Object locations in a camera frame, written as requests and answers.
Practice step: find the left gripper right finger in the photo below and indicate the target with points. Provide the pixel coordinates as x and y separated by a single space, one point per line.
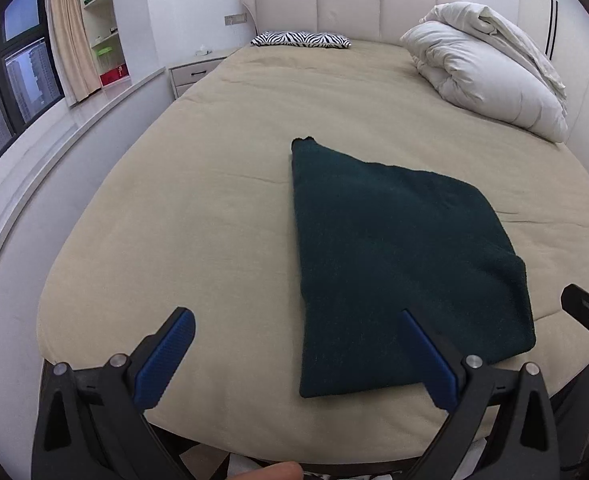
523 440

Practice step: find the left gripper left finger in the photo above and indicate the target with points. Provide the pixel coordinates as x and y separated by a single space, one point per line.
91 423

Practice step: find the dark green knit sweater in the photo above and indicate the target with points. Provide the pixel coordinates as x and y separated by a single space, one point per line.
375 240

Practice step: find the person's left hand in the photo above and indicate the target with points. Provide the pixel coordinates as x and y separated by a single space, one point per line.
280 471

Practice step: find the beige bed mattress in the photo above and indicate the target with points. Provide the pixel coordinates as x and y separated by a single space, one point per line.
198 213

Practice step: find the white folded duvet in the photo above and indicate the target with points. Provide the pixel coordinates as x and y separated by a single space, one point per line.
478 60

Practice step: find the red box on shelf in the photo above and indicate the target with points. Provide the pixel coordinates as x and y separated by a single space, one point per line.
113 75

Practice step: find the black framed window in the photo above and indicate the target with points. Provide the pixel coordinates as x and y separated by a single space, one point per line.
29 83

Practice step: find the white two-drawer nightstand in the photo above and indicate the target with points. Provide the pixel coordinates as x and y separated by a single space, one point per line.
186 74

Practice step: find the cream padded headboard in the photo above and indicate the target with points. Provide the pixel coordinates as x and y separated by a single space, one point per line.
384 21

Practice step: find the zebra print pillow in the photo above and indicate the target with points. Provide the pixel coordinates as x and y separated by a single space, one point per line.
302 39

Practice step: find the beige curtain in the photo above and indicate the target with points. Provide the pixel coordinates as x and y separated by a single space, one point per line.
70 48

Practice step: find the white built-in shelf unit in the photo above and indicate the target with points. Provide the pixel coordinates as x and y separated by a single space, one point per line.
102 31

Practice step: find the white wardrobe with black handles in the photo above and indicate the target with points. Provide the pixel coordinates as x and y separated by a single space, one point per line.
560 28

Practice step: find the wall switch panel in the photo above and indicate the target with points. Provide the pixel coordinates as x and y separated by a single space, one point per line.
235 19

